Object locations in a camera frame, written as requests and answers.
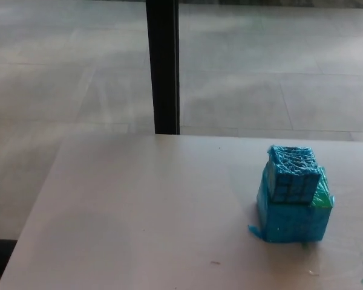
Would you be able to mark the small blue taped cube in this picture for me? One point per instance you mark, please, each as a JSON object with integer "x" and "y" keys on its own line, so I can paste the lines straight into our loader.
{"x": 292, "y": 176}

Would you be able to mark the big blue taped cube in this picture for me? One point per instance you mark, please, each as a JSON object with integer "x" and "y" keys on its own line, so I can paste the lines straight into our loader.
{"x": 290, "y": 222}

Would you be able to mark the black vertical post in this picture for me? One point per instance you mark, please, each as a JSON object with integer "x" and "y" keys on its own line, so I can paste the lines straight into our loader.
{"x": 164, "y": 66}

